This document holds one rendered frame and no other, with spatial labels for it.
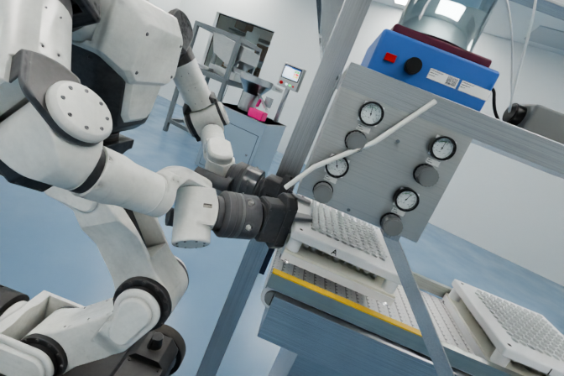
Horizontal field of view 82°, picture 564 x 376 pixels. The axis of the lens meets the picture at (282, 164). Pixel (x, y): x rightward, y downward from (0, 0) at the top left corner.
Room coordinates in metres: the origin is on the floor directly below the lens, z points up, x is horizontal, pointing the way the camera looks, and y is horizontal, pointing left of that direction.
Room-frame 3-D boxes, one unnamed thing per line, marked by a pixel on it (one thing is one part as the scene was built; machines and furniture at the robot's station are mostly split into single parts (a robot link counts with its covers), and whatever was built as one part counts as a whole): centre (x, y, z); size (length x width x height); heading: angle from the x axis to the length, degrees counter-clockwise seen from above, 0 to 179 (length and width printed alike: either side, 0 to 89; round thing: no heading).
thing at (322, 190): (0.51, -0.08, 1.04); 0.03 x 0.03 x 0.05; 87
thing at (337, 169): (0.52, -0.08, 1.08); 0.04 x 0.01 x 0.04; 87
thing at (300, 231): (0.72, -0.19, 0.90); 0.25 x 0.24 x 0.02; 0
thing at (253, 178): (0.79, 0.02, 0.90); 0.12 x 0.10 x 0.13; 81
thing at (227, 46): (4.16, 1.06, 0.75); 1.43 x 1.06 x 1.50; 73
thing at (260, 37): (6.45, 1.60, 1.43); 1.32 x 0.01 x 1.11; 73
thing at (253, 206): (0.61, 0.00, 0.90); 0.12 x 0.10 x 0.13; 121
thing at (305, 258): (0.72, -0.19, 0.85); 0.24 x 0.24 x 0.02; 0
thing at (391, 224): (0.51, -0.20, 1.03); 0.03 x 0.03 x 0.04; 87
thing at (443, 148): (0.51, -0.22, 1.17); 0.04 x 0.01 x 0.04; 87
